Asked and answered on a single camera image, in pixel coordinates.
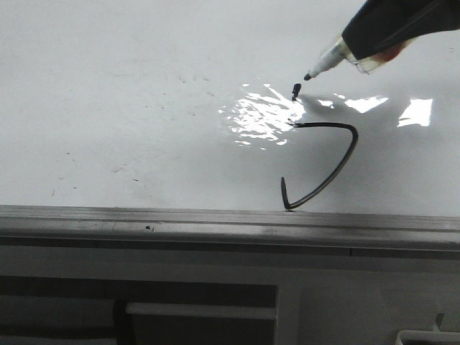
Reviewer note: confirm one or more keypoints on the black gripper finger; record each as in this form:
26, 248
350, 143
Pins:
382, 24

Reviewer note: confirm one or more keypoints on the whiteboard marker with clear sleeve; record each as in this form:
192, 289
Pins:
339, 52

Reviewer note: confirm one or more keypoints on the grey cabinet under whiteboard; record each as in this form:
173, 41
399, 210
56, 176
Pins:
83, 295

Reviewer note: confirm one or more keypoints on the white whiteboard with aluminium frame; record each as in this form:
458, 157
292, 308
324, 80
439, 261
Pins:
173, 121

